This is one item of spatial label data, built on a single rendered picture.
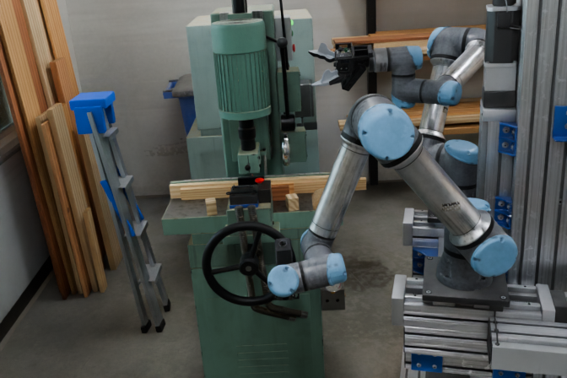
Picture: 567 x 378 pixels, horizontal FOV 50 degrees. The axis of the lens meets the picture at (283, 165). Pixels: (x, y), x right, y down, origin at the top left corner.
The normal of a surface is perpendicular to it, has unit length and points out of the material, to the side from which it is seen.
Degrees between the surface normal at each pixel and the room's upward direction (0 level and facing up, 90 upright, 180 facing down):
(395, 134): 84
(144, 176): 90
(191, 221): 90
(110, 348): 0
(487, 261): 96
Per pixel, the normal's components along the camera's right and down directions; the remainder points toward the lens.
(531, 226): -0.24, 0.34
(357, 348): -0.07, -0.94
